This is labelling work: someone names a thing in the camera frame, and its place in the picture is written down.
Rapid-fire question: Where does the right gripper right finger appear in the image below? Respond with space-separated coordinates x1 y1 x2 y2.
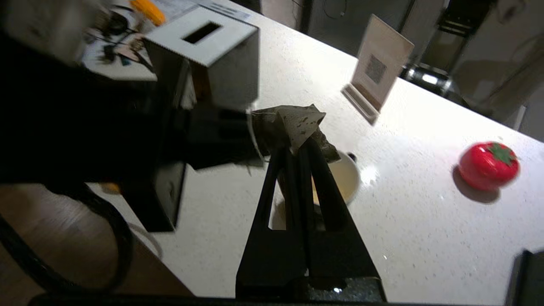
297 137 387 300

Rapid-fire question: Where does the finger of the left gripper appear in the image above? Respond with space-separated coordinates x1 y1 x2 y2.
189 108 255 141
189 140 266 170

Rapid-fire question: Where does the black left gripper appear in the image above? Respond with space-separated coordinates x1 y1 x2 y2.
0 34 192 183

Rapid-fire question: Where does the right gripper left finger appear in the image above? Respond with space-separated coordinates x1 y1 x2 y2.
236 147 309 298

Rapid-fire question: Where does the grey tea bag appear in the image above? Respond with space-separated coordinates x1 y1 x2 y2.
251 104 340 164

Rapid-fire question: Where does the black tissue box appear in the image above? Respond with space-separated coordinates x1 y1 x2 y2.
123 6 260 232

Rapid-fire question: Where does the black ceramic cup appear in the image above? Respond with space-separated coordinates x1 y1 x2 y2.
272 151 361 230

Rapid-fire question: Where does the brown paper packet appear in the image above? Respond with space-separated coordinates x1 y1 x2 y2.
115 37 146 63

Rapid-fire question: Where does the black computer mouse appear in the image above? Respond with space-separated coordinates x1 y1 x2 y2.
106 13 128 37

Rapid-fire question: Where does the printed paper sheet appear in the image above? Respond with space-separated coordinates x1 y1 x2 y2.
153 0 251 22

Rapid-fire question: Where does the yellow toy corn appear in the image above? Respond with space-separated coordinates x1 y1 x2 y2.
130 0 166 26

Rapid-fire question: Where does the QR code sign stand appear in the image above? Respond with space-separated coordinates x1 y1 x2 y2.
341 14 415 126

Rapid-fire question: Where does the red tomato-shaped timer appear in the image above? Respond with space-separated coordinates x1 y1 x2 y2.
458 142 520 192

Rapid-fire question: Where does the black compartment organizer box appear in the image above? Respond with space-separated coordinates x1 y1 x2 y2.
506 250 544 306

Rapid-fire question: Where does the black teleoperation stand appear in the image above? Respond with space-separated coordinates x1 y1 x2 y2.
399 0 498 98

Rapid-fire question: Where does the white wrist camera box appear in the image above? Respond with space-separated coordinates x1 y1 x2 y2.
0 0 85 64

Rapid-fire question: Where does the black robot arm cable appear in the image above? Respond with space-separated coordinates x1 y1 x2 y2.
0 183 133 294

